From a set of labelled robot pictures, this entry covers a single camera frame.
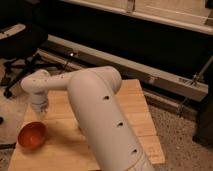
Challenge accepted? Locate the orange ceramic bowl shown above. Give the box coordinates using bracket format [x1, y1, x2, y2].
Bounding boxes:
[18, 122, 47, 150]

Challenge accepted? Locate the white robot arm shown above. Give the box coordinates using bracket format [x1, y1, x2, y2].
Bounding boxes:
[21, 66, 155, 171]

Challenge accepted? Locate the black office chair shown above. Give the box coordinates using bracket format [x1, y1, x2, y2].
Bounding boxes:
[0, 23, 62, 98]

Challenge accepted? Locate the long metal rail beam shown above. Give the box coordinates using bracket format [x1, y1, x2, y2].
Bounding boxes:
[40, 35, 209, 101]

